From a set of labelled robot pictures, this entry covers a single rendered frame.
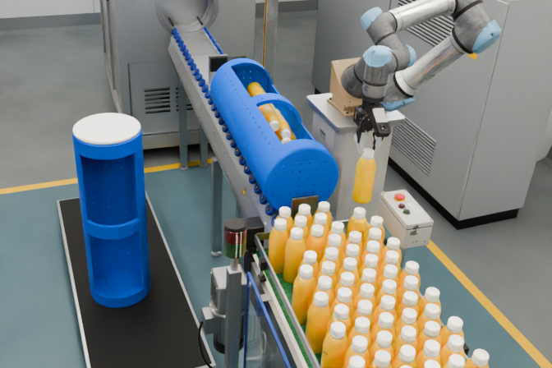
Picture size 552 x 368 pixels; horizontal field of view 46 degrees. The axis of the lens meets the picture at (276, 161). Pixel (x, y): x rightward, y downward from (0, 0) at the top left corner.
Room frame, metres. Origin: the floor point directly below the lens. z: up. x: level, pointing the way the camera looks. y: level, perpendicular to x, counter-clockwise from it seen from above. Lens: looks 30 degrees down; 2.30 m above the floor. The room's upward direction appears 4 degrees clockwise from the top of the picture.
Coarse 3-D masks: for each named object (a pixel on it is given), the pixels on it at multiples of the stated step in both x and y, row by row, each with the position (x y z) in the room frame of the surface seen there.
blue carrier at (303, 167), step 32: (224, 64) 2.74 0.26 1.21; (256, 64) 2.74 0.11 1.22; (224, 96) 2.52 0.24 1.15; (256, 96) 2.38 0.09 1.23; (256, 128) 2.16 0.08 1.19; (256, 160) 2.03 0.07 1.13; (288, 160) 1.94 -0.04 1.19; (320, 160) 1.98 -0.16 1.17; (288, 192) 1.94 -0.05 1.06; (320, 192) 1.98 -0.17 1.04
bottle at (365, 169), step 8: (360, 160) 1.87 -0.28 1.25; (368, 160) 1.86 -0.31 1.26; (360, 168) 1.85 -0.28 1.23; (368, 168) 1.84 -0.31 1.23; (360, 176) 1.85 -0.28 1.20; (368, 176) 1.84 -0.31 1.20; (360, 184) 1.85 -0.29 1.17; (368, 184) 1.84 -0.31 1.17; (352, 192) 1.87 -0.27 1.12; (360, 192) 1.84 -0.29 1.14; (368, 192) 1.85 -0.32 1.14; (360, 200) 1.84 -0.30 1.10; (368, 200) 1.85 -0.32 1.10
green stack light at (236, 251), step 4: (224, 244) 1.43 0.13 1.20; (228, 244) 1.42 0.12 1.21; (240, 244) 1.42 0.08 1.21; (244, 244) 1.44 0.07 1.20; (224, 248) 1.43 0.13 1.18; (228, 248) 1.42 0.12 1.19; (232, 248) 1.42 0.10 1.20; (236, 248) 1.42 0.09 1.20; (240, 248) 1.42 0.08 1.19; (244, 248) 1.43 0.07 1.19; (224, 252) 1.43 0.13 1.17; (228, 252) 1.42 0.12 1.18; (232, 252) 1.42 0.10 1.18; (236, 252) 1.42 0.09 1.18; (240, 252) 1.42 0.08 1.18; (244, 252) 1.44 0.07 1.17; (228, 256) 1.42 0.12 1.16; (232, 256) 1.42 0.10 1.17; (236, 256) 1.42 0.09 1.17; (240, 256) 1.42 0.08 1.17
